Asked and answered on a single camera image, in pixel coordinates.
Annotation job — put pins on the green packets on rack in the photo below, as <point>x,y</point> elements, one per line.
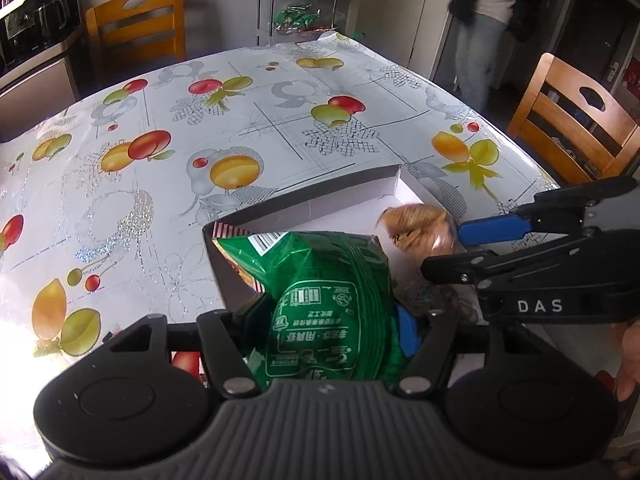
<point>295,17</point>

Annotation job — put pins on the yellow wooden chair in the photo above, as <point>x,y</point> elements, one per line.
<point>570,115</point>
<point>135,30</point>

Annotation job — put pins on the green snack bag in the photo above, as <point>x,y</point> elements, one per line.
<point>320,310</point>

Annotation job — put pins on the person's right hand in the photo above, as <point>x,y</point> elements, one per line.
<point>629,360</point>

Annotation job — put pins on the white cupboard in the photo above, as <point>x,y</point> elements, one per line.
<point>400,15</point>

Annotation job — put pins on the white cardboard box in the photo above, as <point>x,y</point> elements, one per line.
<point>320,210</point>

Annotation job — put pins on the black coffee machine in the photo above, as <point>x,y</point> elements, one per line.
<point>35,10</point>

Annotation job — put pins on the grey cabinet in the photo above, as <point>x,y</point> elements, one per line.
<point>35,90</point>

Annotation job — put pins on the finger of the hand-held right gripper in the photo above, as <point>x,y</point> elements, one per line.
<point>450,267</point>
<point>492,230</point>

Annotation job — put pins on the clear bag of brown crackers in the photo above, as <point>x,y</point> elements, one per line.
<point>417,227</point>

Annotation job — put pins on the fruit print tablecloth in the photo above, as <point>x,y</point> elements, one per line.
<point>150,220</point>

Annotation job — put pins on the dark door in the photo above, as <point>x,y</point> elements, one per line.
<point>600,25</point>

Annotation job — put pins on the silver brown packet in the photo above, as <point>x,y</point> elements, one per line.
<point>440,300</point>

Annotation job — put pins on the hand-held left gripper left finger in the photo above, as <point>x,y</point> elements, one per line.
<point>220,340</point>

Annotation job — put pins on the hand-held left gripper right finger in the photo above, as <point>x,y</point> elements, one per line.
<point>409,332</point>

